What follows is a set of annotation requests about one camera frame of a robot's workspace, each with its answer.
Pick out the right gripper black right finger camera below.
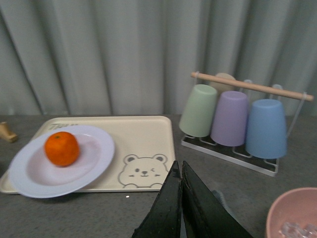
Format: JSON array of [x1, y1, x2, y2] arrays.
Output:
[[182, 161, 252, 238]]

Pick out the beige plastic cup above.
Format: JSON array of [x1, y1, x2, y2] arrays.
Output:
[[210, 72, 237, 96]]

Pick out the purple plastic cup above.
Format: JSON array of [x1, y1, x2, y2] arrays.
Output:
[[211, 91, 249, 147]]

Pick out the blue plastic cup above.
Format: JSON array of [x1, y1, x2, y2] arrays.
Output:
[[246, 99, 287, 159]]

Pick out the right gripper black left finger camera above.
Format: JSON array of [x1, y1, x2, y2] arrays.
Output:
[[132, 161, 182, 238]]

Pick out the cream bear tray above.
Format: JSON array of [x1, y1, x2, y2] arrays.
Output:
[[0, 116, 175, 194]]

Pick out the white ridged plate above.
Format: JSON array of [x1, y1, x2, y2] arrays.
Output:
[[8, 125, 115, 198]]

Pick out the clear ice cubes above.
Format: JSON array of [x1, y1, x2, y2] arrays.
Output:
[[279, 222, 317, 238]]

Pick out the orange mandarin fruit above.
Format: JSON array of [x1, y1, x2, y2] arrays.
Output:
[[44, 131, 80, 167]]

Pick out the pink bowl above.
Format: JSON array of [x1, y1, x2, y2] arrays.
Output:
[[265, 187, 317, 238]]

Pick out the grey curtain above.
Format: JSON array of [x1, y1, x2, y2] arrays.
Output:
[[0, 0, 317, 115]]

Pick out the wooden peg drying rack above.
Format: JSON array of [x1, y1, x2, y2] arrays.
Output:
[[0, 122, 18, 143]]

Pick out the light green plastic cup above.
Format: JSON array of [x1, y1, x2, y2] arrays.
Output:
[[179, 84, 217, 137]]

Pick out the white cup holder rack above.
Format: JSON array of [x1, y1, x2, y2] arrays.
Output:
[[181, 72, 314, 177]]

